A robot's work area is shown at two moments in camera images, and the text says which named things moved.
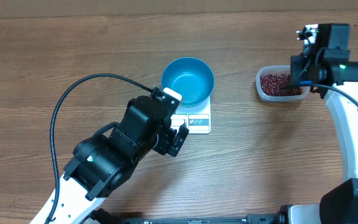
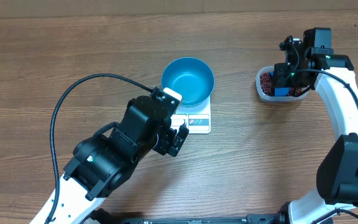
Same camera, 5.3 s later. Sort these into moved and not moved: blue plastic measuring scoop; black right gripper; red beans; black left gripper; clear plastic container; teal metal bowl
Moved: black right gripper; blue plastic measuring scoop
Not moved: black left gripper; red beans; teal metal bowl; clear plastic container
